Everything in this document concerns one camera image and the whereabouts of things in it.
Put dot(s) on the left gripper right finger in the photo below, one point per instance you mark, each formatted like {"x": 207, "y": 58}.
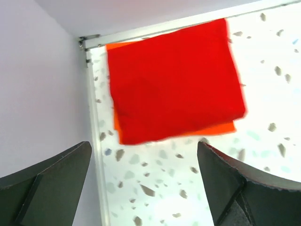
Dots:
{"x": 241, "y": 195}

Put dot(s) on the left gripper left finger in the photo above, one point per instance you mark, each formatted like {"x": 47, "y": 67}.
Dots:
{"x": 46, "y": 193}

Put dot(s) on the red t shirt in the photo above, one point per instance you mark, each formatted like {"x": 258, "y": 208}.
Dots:
{"x": 174, "y": 84}

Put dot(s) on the folded orange t shirt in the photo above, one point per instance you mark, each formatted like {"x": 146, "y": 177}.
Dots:
{"x": 211, "y": 131}

